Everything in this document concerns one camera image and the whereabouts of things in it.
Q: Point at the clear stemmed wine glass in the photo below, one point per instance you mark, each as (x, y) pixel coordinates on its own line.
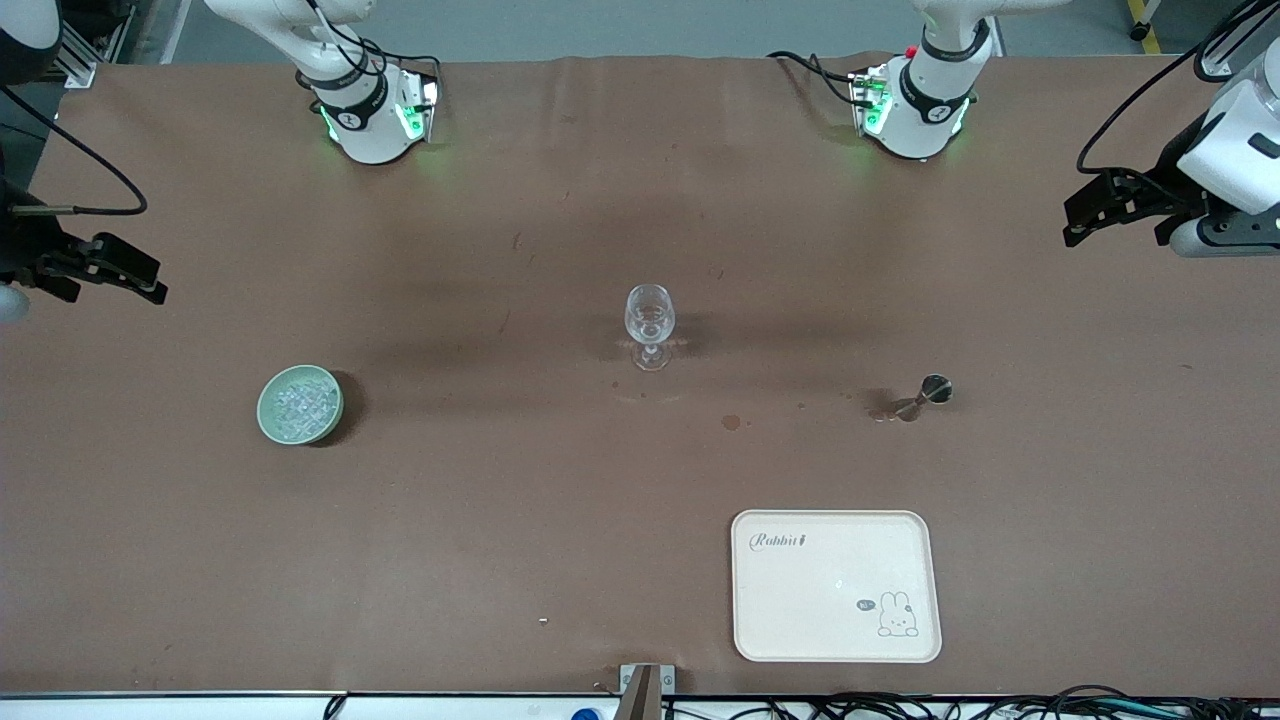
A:
(650, 320)

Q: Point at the aluminium frame profile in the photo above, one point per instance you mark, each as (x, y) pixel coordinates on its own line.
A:
(1215, 65)
(80, 65)

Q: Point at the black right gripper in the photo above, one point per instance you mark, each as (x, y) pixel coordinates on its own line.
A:
(22, 243)

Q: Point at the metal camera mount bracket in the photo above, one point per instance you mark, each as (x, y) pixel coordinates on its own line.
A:
(640, 695)

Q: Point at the steel double jigger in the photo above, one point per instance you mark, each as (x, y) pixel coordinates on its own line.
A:
(937, 388)

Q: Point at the brown table cover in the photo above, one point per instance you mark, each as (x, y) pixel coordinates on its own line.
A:
(500, 500)

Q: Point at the pile of clear ice cubes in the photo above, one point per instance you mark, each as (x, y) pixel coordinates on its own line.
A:
(300, 405)

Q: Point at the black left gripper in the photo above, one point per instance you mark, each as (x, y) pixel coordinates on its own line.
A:
(1168, 194)

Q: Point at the green ceramic bowl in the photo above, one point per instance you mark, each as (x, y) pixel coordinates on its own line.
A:
(268, 418)

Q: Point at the cream tray with rabbit print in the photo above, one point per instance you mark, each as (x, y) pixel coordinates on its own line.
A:
(820, 600)

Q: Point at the white table edge rail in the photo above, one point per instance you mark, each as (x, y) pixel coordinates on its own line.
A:
(150, 708)

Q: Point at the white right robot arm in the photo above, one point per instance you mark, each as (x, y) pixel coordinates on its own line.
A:
(370, 130)

